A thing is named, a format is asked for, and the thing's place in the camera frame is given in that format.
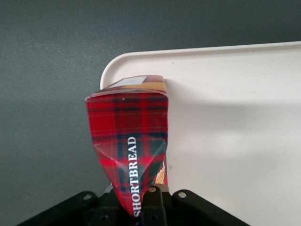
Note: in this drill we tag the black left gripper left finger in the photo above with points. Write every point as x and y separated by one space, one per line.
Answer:
105 209

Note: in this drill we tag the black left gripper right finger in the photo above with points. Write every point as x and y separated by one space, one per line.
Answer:
154 207

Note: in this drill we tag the red tartan shortbread cookie box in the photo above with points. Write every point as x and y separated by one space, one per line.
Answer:
131 131

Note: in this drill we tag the beige rectangular tray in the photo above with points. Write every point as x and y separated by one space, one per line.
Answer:
230 122

